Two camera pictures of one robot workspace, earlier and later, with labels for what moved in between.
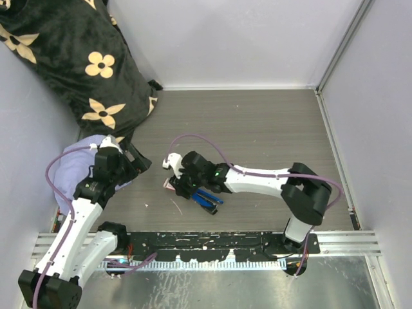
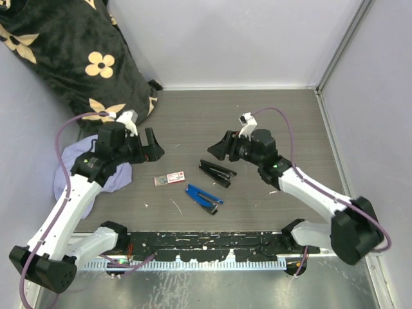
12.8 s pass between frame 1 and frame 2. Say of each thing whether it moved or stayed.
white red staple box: moved
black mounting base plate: stayed
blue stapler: stayed
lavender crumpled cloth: stayed
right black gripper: moved
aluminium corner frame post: stayed
